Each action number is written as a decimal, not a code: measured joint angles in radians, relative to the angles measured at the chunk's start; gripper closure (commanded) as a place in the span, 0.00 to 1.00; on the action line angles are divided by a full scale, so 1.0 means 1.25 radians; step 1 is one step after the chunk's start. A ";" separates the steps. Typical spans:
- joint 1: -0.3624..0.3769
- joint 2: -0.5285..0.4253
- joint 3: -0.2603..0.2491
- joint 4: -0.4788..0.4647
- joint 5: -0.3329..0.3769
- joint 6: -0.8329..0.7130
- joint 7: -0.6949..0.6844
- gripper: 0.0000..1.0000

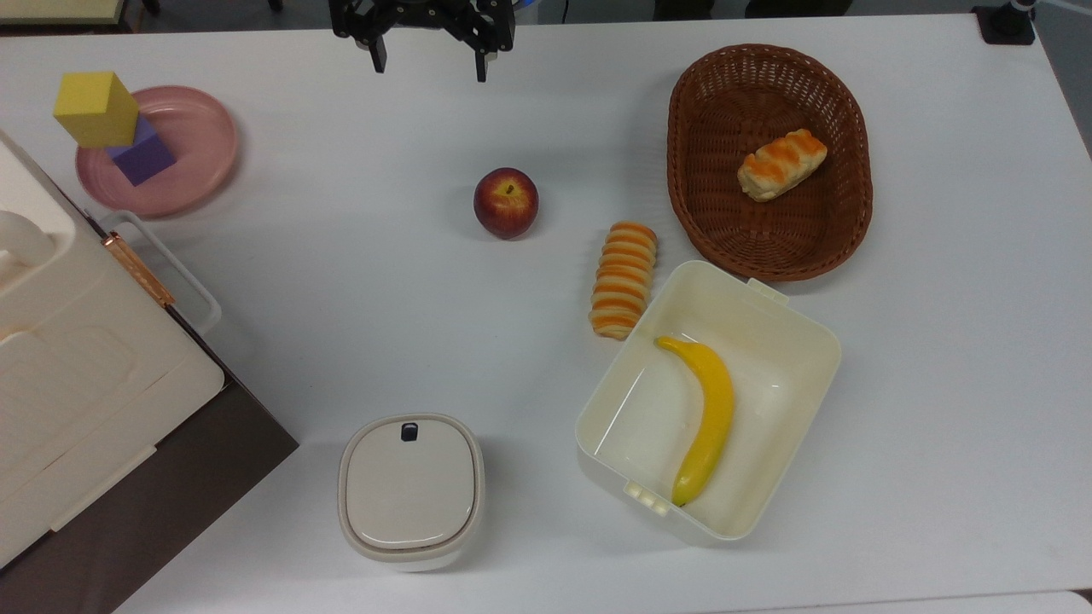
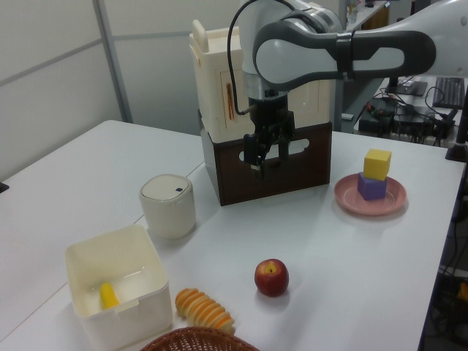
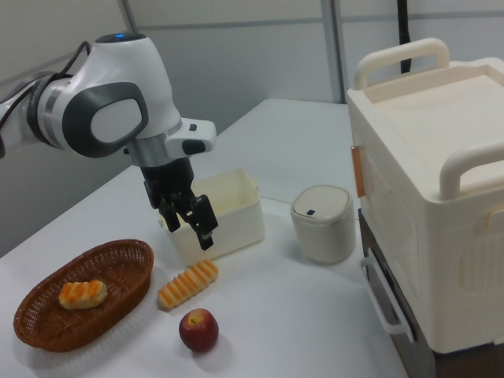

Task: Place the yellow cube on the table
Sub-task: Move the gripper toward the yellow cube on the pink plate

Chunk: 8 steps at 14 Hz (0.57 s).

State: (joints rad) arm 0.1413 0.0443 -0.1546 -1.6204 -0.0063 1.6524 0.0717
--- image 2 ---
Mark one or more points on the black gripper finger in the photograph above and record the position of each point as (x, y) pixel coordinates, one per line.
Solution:
(285, 150)
(256, 153)

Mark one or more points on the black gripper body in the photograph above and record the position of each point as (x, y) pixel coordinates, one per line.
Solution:
(270, 117)

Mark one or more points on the yellow cube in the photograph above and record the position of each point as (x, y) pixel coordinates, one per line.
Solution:
(376, 164)

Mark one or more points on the white grey Franka robot arm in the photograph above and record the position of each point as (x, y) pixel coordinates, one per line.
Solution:
(329, 47)

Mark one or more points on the purple cube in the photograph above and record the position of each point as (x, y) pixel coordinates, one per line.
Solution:
(371, 190)

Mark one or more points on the dark brown wooden crate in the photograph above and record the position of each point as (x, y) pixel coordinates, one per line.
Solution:
(285, 179)

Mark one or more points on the small grey flat block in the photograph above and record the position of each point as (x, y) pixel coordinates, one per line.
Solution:
(347, 117)

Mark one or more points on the cream toy kitchen box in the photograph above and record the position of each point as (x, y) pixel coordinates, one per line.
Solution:
(212, 73)

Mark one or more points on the pink plate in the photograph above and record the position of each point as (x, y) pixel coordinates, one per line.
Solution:
(347, 199)

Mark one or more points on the white lidded canister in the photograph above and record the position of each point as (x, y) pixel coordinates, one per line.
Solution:
(168, 212)

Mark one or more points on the red apple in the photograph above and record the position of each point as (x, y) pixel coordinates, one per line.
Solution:
(271, 279)

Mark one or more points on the black monitor stand base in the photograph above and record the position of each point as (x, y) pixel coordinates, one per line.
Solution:
(407, 87)

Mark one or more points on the wooden background cabinet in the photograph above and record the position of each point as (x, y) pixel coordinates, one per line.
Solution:
(376, 16)

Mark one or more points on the orange striped toy croissant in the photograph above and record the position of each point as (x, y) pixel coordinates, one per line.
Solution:
(204, 311)

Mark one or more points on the black keyboard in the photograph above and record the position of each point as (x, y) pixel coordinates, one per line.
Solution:
(449, 93)

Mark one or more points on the black clamp pole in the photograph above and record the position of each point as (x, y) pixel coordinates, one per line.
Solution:
(460, 146)

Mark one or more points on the brown wicker basket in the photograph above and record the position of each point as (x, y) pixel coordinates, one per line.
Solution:
(197, 342)

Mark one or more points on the yellow toy banana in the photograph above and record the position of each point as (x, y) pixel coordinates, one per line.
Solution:
(109, 297)

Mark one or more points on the white square plastic container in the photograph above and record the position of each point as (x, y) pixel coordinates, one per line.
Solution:
(120, 321)

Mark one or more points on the grey partition post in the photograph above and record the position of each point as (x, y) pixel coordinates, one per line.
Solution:
(115, 62)

